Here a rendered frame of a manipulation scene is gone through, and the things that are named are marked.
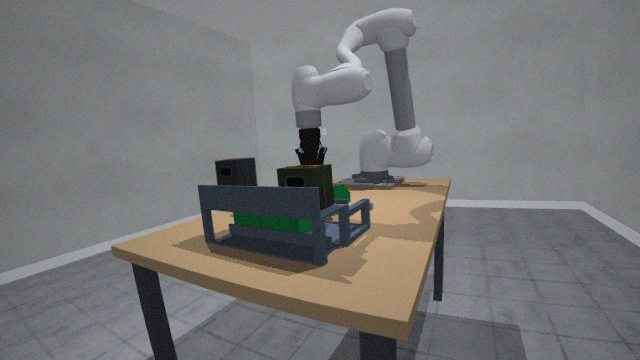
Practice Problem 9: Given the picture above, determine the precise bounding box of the dark blue metal shelf rack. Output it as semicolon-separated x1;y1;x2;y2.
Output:
198;185;374;266

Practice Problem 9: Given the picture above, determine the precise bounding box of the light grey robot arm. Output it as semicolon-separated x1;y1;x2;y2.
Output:
292;8;434;183

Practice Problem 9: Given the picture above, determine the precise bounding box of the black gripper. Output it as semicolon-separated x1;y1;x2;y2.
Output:
295;127;327;165

